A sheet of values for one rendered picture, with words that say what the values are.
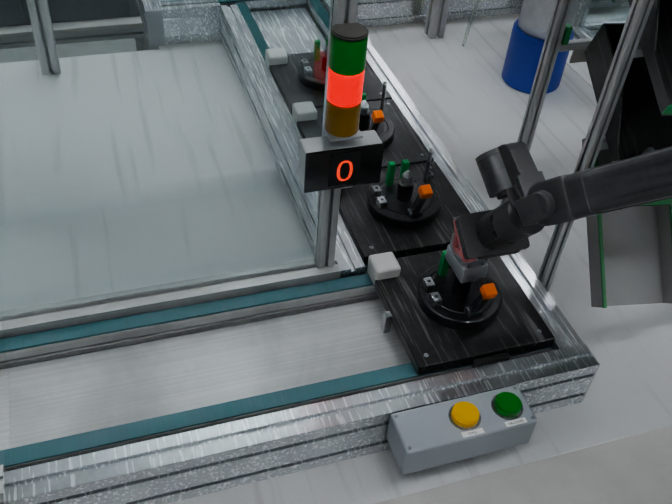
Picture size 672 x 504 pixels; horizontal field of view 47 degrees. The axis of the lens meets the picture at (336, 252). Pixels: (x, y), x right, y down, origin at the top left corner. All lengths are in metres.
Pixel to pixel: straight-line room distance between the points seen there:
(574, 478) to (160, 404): 0.64
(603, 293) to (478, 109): 0.84
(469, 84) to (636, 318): 0.85
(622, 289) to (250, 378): 0.63
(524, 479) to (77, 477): 0.65
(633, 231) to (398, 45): 1.09
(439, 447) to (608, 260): 0.44
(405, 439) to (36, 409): 0.55
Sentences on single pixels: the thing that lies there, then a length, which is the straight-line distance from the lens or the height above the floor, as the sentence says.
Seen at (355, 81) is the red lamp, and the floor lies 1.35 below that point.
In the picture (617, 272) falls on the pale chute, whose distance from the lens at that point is 1.36.
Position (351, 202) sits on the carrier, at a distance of 1.46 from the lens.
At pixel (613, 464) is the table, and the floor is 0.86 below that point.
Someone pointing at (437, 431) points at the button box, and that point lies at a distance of 1.14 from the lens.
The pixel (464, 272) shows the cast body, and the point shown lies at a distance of 1.21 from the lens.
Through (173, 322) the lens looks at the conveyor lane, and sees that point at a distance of 1.28.
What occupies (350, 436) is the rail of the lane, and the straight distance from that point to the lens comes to 1.17.
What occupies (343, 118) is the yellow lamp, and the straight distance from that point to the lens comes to 1.10.
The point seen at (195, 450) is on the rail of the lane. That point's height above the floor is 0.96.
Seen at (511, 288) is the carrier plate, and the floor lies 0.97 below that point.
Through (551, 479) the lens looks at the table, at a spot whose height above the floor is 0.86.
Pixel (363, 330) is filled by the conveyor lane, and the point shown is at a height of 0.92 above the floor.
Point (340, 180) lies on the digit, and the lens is 1.16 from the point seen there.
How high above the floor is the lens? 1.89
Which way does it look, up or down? 43 degrees down
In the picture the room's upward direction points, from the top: 5 degrees clockwise
